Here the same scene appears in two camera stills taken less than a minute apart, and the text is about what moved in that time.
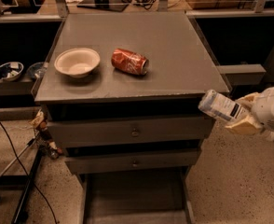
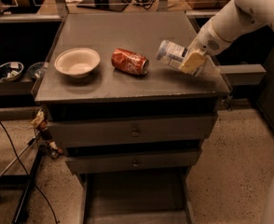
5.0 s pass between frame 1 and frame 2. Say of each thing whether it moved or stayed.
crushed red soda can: stayed
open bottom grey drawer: stayed
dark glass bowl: stayed
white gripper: moved
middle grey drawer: stayed
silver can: moved
